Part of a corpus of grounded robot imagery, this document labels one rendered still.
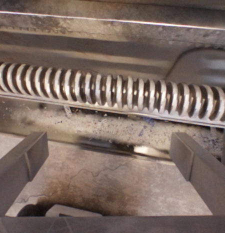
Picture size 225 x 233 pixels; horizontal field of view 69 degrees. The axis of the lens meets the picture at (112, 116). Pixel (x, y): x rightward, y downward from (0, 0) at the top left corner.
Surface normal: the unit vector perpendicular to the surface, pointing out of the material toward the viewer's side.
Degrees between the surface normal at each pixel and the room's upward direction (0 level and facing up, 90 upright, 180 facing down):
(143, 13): 0
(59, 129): 0
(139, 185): 0
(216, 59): 90
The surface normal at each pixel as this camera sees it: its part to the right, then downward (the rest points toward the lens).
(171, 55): -0.15, 0.98
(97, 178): -0.09, -0.12
